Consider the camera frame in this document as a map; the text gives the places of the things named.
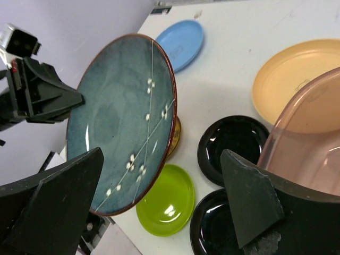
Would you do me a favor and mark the black glossy plate upper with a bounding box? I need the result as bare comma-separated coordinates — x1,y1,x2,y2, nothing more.
197,115,269,187

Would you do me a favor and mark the dark teal blossom plate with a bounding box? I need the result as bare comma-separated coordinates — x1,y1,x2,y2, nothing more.
66,33,177,216

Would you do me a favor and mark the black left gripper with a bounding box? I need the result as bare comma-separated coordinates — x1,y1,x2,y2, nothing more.
1,57,85,132

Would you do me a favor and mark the orange plastic plate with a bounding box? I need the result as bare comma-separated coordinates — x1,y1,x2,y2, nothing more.
252,39,339,133

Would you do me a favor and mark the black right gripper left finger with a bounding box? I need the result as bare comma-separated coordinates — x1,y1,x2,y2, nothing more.
1,147,104,254

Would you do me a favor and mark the black glossy plate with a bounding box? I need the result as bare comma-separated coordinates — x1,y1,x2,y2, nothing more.
197,115,269,187
190,189,244,255

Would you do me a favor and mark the yellow patterned brown-rim plate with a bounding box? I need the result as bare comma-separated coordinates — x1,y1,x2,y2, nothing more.
167,116,182,157

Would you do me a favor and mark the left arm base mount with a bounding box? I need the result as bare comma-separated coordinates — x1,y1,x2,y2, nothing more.
76,212,115,255

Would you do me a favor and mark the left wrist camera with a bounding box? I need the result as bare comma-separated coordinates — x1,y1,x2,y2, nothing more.
1,23,41,65

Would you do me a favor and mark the lime green plate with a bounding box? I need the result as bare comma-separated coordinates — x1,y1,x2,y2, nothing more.
136,164,196,237

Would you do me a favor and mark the pink transparent plastic bin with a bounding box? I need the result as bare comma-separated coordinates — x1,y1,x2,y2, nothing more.
258,68,339,196

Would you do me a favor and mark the light blue plastic plate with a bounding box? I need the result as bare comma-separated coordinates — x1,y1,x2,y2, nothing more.
156,20,204,72

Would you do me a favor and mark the black glossy plate lower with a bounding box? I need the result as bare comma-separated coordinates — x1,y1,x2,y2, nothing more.
190,189,244,255

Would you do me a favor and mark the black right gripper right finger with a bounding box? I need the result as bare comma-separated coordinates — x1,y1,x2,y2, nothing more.
220,149,339,254

